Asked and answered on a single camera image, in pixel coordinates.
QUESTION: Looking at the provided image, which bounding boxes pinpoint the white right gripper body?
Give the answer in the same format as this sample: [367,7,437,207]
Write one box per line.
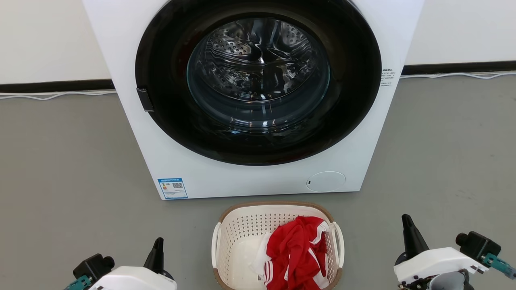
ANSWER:
[394,247,489,290]

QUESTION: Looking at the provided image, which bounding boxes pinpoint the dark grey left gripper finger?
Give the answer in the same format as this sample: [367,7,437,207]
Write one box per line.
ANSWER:
[143,237,165,275]

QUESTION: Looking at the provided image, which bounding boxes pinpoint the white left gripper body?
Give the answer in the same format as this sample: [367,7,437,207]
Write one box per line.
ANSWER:
[88,265,178,290]

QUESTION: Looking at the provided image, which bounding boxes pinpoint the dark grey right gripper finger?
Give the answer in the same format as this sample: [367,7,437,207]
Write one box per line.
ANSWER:
[402,214,429,257]

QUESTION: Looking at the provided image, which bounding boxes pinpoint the cream perforated laundry basket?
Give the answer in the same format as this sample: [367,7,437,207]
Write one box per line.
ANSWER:
[211,201,345,290]

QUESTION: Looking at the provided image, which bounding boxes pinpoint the blue energy label sticker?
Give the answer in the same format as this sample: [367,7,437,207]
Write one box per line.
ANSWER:
[158,178,188,200]

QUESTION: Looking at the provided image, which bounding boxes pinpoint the white garment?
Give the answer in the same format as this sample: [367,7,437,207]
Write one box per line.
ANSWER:
[232,233,275,283]

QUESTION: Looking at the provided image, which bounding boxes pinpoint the round white filter cover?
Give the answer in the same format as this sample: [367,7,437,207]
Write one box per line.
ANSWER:
[306,171,346,193]

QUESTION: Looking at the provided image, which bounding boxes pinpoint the white washing machine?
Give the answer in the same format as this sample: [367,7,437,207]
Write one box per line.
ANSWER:
[83,0,424,200]

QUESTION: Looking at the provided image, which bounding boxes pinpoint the red white-striped garment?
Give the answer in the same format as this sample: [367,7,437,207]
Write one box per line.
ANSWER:
[264,216,330,290]

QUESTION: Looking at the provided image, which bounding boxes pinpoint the small printed text sticker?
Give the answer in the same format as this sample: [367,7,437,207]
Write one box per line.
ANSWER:
[381,68,397,87]

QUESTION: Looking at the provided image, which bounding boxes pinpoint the black round glass door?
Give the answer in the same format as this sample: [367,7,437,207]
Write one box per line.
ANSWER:
[135,0,382,166]

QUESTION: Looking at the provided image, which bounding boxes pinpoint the steel washing drum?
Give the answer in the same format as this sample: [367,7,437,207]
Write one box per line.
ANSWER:
[187,17,331,133]

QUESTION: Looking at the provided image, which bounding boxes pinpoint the teal left camera connector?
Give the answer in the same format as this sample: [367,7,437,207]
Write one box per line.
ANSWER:
[64,275,92,290]

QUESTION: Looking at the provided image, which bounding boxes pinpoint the teal camera connector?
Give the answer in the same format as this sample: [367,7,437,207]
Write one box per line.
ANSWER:
[482,253,516,280]
[64,275,92,290]

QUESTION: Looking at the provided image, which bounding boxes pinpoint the teal right camera connector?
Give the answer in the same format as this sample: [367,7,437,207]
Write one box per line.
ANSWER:
[482,253,516,280]

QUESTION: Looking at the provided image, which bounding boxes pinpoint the black door handle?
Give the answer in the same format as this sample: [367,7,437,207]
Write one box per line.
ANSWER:
[136,87,155,113]

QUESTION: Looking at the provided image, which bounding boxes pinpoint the white floor cable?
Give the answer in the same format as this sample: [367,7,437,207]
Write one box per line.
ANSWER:
[0,89,118,101]
[400,71,516,80]

